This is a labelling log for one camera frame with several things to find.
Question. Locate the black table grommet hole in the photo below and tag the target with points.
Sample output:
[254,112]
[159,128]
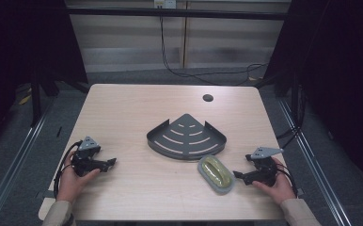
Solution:
[208,97]

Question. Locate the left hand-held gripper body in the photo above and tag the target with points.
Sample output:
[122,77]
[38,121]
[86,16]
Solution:
[84,155]

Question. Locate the aluminium floor rail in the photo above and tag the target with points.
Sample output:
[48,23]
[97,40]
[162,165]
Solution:
[10,169]
[314,169]

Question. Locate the dark grey corner shelf rack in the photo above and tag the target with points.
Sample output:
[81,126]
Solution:
[186,138]

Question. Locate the person's left hand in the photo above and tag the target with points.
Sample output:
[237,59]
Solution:
[71,182]

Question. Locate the black curtain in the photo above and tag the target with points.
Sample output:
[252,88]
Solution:
[336,69]
[23,56]

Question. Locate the white wall socket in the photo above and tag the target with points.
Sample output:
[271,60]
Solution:
[165,3]

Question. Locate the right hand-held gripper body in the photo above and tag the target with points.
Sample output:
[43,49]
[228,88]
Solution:
[262,166]

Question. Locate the person's right hand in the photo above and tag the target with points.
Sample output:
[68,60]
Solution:
[278,185]

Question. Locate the black metal frame bar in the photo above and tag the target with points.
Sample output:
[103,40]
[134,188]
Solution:
[176,13]

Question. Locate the black metal stand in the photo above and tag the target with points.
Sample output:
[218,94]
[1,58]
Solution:
[36,100]

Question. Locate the yellow soap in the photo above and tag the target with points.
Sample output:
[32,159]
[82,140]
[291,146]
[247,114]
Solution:
[216,174]

